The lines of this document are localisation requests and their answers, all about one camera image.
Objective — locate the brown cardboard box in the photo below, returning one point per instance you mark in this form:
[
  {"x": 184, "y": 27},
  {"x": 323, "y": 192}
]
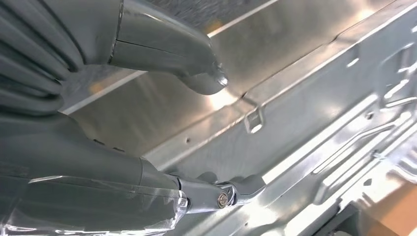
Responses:
[{"x": 391, "y": 211}]

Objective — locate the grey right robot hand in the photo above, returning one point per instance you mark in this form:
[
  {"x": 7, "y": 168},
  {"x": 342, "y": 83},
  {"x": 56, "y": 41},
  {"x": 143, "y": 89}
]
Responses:
[{"x": 81, "y": 169}]

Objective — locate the stamped grey metal panel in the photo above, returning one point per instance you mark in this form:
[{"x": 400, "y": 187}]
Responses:
[{"x": 309, "y": 114}]

